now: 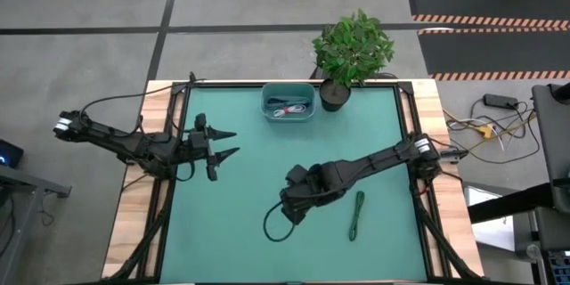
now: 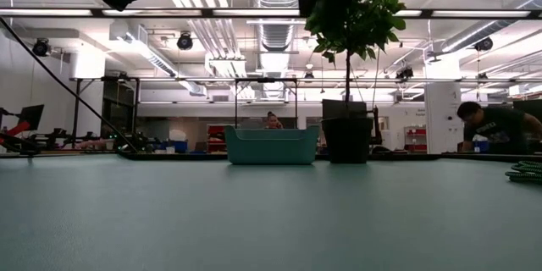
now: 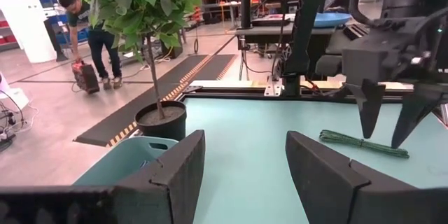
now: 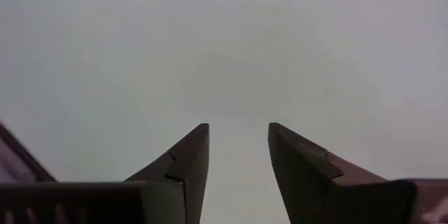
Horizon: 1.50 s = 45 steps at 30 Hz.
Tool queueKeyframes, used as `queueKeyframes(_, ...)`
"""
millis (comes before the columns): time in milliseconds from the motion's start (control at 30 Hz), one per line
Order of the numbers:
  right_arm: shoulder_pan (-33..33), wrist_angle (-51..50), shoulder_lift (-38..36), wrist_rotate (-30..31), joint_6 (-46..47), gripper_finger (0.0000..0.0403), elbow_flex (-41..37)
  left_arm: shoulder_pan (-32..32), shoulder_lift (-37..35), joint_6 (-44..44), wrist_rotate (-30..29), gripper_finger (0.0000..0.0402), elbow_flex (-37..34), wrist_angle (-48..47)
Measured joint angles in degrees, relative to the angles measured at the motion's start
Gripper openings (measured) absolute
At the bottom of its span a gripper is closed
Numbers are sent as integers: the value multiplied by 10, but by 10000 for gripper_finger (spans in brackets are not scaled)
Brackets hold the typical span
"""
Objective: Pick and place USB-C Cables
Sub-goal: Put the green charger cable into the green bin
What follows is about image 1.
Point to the teal table mat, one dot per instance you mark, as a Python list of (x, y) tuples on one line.
[(249, 231)]

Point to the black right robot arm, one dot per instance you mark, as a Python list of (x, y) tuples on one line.
[(378, 162)]

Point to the yellow power plug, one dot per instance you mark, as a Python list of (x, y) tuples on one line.
[(485, 132)]

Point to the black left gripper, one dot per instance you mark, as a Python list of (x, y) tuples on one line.
[(213, 169)]

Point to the green leafy artificial tree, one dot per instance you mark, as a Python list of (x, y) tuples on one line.
[(352, 49)]

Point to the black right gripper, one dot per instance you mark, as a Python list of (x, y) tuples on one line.
[(320, 182)]

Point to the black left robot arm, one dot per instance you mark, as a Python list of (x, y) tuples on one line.
[(124, 142)]

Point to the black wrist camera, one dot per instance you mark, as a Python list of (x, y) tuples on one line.
[(199, 141), (297, 173)]

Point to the grey metal side table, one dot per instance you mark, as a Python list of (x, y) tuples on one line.
[(26, 187)]

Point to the teal plastic bin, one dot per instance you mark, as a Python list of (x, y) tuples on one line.
[(312, 98)]

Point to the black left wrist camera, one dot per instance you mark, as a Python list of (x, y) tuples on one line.
[(199, 141)]

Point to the black orange-striped floor mat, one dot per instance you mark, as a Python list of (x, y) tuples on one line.
[(490, 0), (490, 53)]

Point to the black plant pot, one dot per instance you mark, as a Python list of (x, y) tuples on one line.
[(331, 98)]

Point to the grey desk unit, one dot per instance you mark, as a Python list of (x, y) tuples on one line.
[(554, 142)]

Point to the white paper sheet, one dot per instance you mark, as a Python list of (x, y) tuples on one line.
[(490, 227)]

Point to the black power brick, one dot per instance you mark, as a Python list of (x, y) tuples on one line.
[(501, 100)]

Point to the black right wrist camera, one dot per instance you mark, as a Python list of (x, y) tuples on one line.
[(297, 173)]

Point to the black device with blue light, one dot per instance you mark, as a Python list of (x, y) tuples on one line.
[(10, 153)]

